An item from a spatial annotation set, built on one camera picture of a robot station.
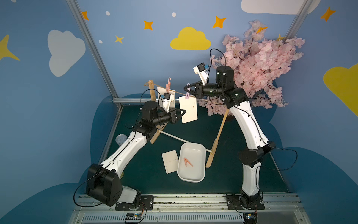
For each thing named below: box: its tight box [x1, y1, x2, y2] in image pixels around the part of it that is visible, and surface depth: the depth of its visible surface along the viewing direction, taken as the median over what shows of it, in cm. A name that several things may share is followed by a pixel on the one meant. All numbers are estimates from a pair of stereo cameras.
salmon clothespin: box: [183, 157, 194, 168], surface depth 91 cm
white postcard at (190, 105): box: [178, 95, 199, 125], surface depth 73 cm
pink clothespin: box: [165, 77, 172, 93], surface depth 69 cm
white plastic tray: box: [177, 142, 207, 183], surface depth 90 cm
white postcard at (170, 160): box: [161, 149, 179, 175], surface depth 92 cm
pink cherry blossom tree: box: [198, 19, 306, 117], surface depth 78 cm
